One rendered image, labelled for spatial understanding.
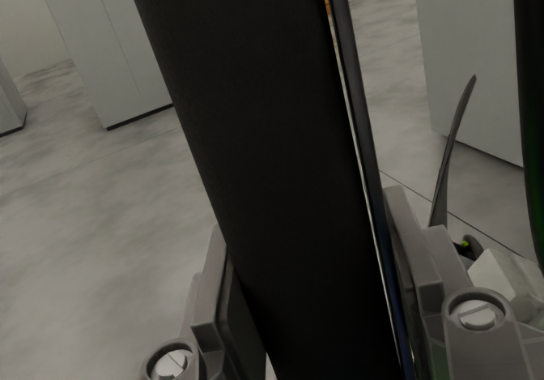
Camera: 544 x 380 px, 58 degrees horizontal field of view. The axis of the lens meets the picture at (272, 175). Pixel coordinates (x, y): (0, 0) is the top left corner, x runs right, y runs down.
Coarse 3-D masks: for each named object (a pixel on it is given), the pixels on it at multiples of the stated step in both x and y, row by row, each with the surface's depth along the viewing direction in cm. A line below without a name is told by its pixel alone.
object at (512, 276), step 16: (480, 256) 62; (496, 256) 60; (512, 256) 62; (480, 272) 60; (496, 272) 58; (512, 272) 58; (528, 272) 59; (496, 288) 57; (512, 288) 55; (528, 288) 56; (512, 304) 54; (528, 304) 54; (528, 320) 55
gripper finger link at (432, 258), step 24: (384, 192) 12; (408, 216) 11; (408, 240) 10; (432, 240) 12; (408, 264) 10; (432, 264) 10; (456, 264) 11; (408, 288) 10; (432, 288) 9; (456, 288) 10; (408, 312) 10; (432, 312) 10; (408, 336) 12; (432, 336) 9; (528, 336) 9; (432, 360) 9
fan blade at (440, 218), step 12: (468, 84) 41; (468, 96) 39; (456, 120) 40; (456, 132) 39; (444, 156) 40; (444, 168) 39; (444, 180) 40; (444, 192) 45; (432, 204) 39; (444, 204) 48; (432, 216) 38; (444, 216) 49
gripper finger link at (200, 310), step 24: (216, 240) 12; (216, 264) 12; (192, 288) 12; (216, 288) 11; (240, 288) 12; (192, 312) 12; (216, 312) 10; (240, 312) 11; (192, 336) 11; (216, 336) 10; (240, 336) 11; (216, 360) 10; (240, 360) 11; (264, 360) 12
